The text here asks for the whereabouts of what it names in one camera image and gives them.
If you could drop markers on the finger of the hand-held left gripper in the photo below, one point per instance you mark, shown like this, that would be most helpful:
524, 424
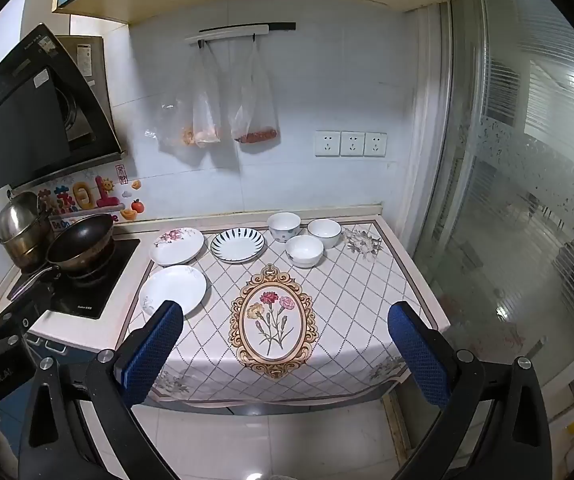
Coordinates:
4, 332

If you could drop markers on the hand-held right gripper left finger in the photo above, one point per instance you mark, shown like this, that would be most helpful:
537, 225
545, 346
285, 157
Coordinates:
152, 350

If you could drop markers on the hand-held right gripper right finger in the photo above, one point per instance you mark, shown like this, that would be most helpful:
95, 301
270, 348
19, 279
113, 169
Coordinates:
417, 355

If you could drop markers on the floral plate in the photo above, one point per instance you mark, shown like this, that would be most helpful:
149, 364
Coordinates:
177, 247

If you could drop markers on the blue striped plate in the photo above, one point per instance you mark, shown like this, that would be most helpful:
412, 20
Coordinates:
237, 246

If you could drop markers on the white bowl with blue rim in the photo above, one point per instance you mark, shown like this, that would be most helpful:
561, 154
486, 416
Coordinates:
305, 251
324, 234

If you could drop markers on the plain white plate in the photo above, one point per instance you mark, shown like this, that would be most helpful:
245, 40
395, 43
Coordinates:
173, 287

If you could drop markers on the black induction cooktop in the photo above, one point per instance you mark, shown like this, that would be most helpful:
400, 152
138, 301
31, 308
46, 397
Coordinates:
112, 280

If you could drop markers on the stainless steel pot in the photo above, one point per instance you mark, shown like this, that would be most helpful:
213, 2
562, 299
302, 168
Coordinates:
17, 220

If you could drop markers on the printed floral tablecloth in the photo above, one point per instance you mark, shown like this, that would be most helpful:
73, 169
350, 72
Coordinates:
342, 300

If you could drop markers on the black wok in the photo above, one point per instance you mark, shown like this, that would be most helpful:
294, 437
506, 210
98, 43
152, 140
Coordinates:
79, 240

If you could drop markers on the black range hood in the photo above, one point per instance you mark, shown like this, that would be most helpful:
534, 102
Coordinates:
17, 125

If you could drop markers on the dotted white bowl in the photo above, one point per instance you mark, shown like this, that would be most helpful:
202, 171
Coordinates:
284, 227

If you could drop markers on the plastic bag with orange food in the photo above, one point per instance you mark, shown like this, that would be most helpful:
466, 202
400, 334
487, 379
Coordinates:
206, 110

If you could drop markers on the plastic bag with sausages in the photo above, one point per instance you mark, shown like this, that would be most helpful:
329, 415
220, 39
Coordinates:
254, 110

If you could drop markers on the colourful wall stickers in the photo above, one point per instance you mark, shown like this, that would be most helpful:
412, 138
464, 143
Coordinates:
84, 197

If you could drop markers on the white wall socket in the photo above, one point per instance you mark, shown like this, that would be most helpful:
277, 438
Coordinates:
352, 143
327, 143
375, 144

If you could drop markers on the wall hook rail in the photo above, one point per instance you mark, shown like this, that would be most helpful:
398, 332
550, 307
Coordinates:
237, 32

